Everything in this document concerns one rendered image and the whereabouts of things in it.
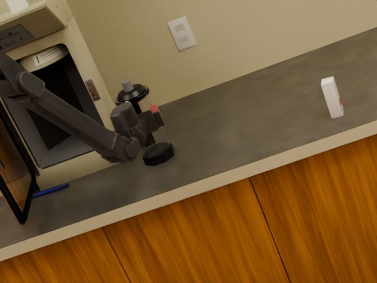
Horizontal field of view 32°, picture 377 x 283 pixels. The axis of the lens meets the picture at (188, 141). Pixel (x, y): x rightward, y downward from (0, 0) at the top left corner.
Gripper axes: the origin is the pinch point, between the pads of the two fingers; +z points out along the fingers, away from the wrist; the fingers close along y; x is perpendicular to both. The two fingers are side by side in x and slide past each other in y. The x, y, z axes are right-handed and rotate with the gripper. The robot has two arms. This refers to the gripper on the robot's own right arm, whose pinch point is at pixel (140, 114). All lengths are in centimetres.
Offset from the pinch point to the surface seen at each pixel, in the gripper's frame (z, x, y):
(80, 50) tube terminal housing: 7.9, -22.9, 10.2
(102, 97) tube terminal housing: 8.3, -6.5, 10.4
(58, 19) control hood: 0.8, -34.8, 10.4
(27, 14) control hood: -4.5, -40.0, 16.2
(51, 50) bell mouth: 10.9, -25.3, 19.2
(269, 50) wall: 49, 12, -43
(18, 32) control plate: -0.3, -35.8, 22.1
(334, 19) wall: 50, 10, -68
